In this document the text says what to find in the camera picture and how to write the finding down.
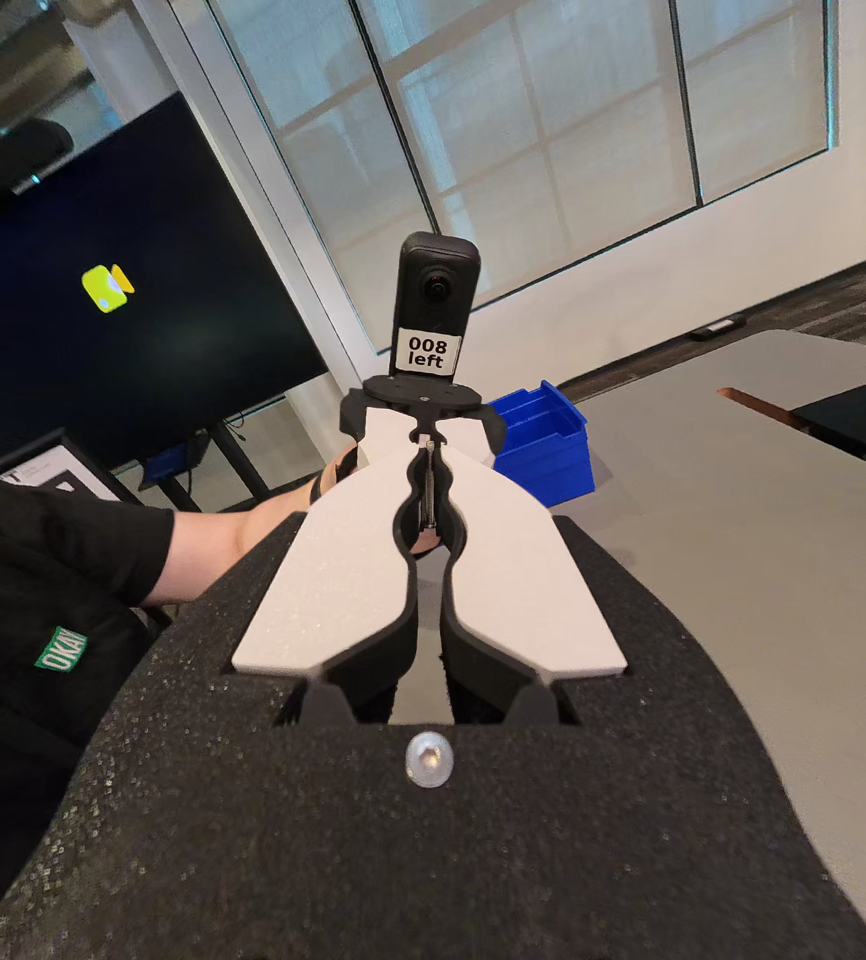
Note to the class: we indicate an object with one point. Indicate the large grid window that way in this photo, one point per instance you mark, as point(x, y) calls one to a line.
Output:
point(553, 112)

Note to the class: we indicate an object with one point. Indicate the black display stand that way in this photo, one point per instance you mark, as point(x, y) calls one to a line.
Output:
point(241, 461)

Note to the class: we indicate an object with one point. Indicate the large black display screen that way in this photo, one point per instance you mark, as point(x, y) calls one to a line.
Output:
point(140, 300)

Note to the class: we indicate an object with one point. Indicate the small black floor device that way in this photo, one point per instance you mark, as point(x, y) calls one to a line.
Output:
point(718, 328)

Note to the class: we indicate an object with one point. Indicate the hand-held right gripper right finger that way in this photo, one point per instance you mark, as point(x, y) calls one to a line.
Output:
point(530, 592)

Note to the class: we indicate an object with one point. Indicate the blue plastic bin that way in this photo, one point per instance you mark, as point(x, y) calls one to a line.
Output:
point(545, 442)

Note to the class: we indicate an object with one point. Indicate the steel bolt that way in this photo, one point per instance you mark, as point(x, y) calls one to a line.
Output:
point(427, 480)

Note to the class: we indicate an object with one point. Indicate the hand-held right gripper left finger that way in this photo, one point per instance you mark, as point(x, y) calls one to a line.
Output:
point(328, 592)

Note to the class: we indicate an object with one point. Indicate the black video bar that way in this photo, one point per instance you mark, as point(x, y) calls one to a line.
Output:
point(20, 161)

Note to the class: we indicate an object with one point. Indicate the person's left hand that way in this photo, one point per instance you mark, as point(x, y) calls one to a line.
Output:
point(343, 461)

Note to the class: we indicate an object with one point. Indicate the small blue tablet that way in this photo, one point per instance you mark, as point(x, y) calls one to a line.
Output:
point(166, 461)

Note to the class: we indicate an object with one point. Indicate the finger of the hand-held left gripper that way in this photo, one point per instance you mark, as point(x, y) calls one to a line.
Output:
point(470, 439)
point(380, 442)

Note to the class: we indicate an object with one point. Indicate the black-framed sign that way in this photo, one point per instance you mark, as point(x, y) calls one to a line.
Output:
point(57, 465)

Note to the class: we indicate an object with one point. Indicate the person's left forearm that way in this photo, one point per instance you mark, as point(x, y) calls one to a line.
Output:
point(222, 540)

